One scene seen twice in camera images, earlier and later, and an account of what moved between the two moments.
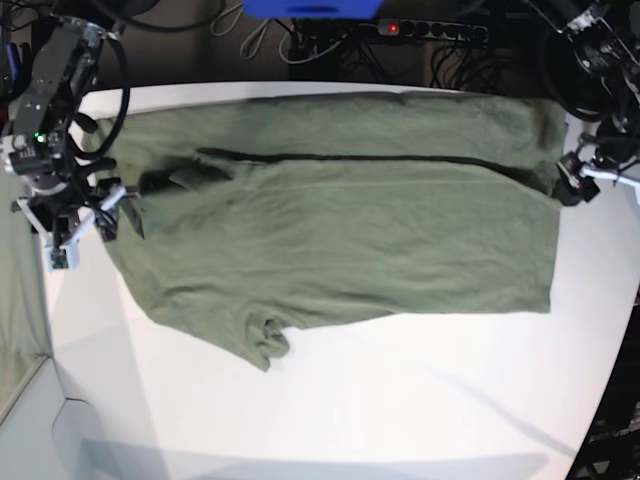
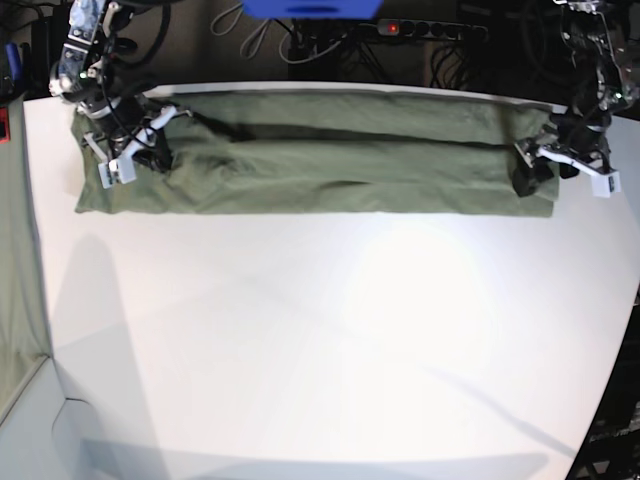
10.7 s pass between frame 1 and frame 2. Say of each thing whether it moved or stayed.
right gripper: moved
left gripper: moved
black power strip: stayed
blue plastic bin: stayed
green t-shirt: moved
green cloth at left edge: stayed
